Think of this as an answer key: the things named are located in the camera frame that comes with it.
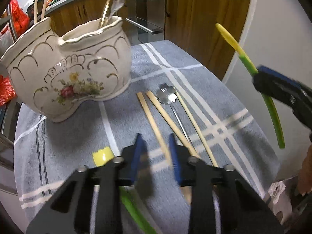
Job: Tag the green yellow plastic fork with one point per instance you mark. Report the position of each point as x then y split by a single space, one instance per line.
102 157

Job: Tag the dark red pressure cooker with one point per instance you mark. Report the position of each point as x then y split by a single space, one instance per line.
31 9

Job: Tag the cream floral ceramic utensil holder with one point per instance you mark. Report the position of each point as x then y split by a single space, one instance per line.
48 61

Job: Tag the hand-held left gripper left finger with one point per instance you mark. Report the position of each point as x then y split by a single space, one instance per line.
137 160

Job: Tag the silver flower-shaped spoon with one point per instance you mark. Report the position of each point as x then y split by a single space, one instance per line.
167 93

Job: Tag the gold metal fork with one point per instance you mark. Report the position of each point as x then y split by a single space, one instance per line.
105 9

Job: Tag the person's right hand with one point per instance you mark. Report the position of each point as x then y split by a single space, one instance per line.
306 173

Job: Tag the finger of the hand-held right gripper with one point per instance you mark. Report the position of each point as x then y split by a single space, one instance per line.
280 75
273 87

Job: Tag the wooden kitchen base cabinets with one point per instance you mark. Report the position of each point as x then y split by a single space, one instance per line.
207 29

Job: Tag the crumpled red plastic bag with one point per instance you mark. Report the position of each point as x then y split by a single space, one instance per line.
4 90

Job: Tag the built-in steel oven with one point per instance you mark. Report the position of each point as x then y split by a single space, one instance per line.
146 12

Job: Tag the silver metal fork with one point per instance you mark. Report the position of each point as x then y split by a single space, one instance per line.
119 3

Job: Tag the steel shelf rack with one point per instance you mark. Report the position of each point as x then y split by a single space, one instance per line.
8 117

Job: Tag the hanging red plastic bag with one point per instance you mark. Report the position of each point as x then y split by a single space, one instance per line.
18 17

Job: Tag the wooden chopstick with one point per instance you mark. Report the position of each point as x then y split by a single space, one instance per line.
36 9
45 4
165 117
152 124
195 129

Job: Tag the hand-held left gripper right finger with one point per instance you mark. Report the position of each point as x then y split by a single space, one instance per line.
176 165

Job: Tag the grey plaid cloth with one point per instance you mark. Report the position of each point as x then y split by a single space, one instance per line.
219 131

